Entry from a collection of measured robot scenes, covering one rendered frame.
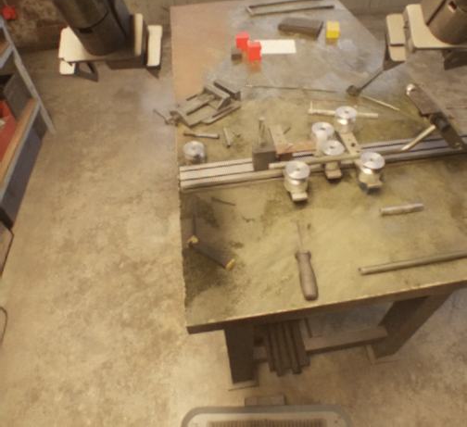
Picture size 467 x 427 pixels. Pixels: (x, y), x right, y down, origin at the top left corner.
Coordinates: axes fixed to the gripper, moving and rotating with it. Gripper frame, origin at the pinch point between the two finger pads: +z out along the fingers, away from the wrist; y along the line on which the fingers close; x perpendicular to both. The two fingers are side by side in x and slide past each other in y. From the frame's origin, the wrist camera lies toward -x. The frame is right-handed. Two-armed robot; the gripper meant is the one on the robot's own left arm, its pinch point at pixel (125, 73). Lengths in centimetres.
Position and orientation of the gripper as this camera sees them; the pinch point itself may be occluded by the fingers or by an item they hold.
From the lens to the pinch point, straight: 59.4
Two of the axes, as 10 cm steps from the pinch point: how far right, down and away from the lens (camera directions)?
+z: 0.3, 2.1, 9.8
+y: -10.0, 0.3, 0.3
